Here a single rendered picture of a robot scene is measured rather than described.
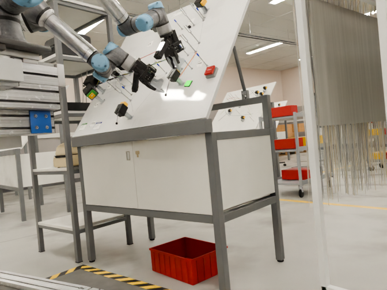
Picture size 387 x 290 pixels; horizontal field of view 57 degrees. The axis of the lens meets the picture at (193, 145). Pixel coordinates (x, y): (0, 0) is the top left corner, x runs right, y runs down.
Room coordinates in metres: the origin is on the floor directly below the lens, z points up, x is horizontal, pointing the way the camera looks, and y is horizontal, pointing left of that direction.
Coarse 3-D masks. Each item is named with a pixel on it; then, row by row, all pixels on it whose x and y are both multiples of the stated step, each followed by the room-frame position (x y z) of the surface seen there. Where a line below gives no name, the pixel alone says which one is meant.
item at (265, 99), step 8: (248, 96) 2.22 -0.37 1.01; (264, 96) 2.12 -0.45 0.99; (216, 104) 2.36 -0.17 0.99; (224, 104) 2.31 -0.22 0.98; (232, 104) 2.27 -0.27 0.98; (240, 104) 2.23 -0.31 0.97; (248, 104) 2.20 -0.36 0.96; (264, 104) 2.12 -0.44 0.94; (264, 112) 2.13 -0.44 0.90; (264, 120) 2.13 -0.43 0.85
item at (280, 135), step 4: (276, 104) 10.14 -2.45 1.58; (280, 104) 10.02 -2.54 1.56; (284, 104) 9.90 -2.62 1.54; (284, 120) 9.85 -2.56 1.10; (276, 124) 9.60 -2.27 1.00; (284, 124) 9.86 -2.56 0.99; (256, 128) 10.07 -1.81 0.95; (276, 132) 9.61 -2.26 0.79; (280, 132) 9.73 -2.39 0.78; (284, 132) 9.85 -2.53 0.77; (280, 136) 9.72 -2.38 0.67; (284, 136) 9.83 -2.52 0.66; (288, 152) 9.84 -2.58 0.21; (288, 156) 9.85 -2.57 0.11
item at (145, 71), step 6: (138, 60) 1.77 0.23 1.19; (132, 66) 1.78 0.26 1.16; (138, 66) 1.79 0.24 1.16; (144, 66) 1.79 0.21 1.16; (150, 66) 1.83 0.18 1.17; (138, 72) 1.81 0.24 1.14; (144, 72) 1.79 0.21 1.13; (150, 72) 1.81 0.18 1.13; (138, 78) 1.83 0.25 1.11; (144, 78) 1.82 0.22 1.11; (150, 78) 1.82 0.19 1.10
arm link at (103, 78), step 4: (112, 64) 1.75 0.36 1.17; (112, 68) 1.76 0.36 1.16; (96, 72) 1.73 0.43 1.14; (108, 72) 1.71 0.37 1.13; (96, 76) 1.73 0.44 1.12; (100, 76) 1.73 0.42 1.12; (104, 76) 1.73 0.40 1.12; (108, 76) 1.76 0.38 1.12; (100, 80) 1.74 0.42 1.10; (104, 80) 1.75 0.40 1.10
